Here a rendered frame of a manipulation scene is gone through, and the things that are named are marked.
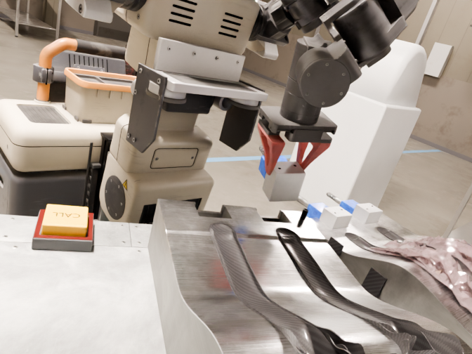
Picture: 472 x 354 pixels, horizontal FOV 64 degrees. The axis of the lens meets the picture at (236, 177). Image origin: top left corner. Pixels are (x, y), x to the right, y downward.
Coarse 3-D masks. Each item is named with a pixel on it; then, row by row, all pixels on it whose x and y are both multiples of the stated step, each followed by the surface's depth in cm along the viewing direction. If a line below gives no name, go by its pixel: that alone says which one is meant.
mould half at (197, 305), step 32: (160, 224) 54; (192, 224) 54; (256, 224) 59; (288, 224) 62; (160, 256) 52; (192, 256) 48; (256, 256) 52; (288, 256) 54; (320, 256) 56; (160, 288) 50; (192, 288) 43; (224, 288) 44; (288, 288) 47; (352, 288) 51; (160, 320) 48; (192, 320) 36; (224, 320) 34; (256, 320) 35; (320, 320) 37; (352, 320) 39; (416, 320) 41; (192, 352) 35; (224, 352) 29; (256, 352) 30; (288, 352) 31; (384, 352) 34
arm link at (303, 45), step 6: (318, 36) 50; (300, 42) 50; (306, 42) 49; (312, 42) 49; (318, 42) 49; (324, 42) 47; (330, 42) 51; (300, 48) 49; (306, 48) 49; (294, 54) 51; (300, 54) 50; (294, 60) 51; (294, 66) 51; (294, 72) 51; (294, 78) 51
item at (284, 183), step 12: (264, 168) 63; (276, 168) 59; (288, 168) 59; (300, 168) 60; (264, 180) 62; (276, 180) 58; (288, 180) 59; (300, 180) 59; (264, 192) 62; (276, 192) 60; (288, 192) 60
